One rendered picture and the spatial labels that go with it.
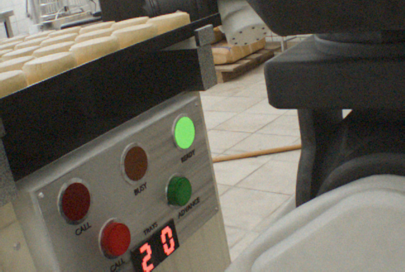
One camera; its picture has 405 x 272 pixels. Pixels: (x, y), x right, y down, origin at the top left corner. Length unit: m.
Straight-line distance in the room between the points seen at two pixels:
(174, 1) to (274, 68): 0.45
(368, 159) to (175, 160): 0.28
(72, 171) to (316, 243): 0.22
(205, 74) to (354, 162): 0.31
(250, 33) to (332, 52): 0.47
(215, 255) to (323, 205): 0.38
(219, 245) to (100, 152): 0.27
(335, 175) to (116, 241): 0.23
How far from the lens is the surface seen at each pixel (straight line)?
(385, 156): 0.32
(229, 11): 0.78
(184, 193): 0.56
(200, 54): 0.59
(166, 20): 0.61
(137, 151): 0.51
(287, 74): 0.33
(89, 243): 0.48
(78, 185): 0.46
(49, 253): 0.45
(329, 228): 0.33
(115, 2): 0.77
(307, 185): 0.37
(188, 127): 0.57
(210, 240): 0.68
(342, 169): 0.33
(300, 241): 0.34
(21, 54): 0.60
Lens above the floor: 0.98
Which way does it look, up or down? 17 degrees down
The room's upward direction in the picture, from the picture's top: 11 degrees counter-clockwise
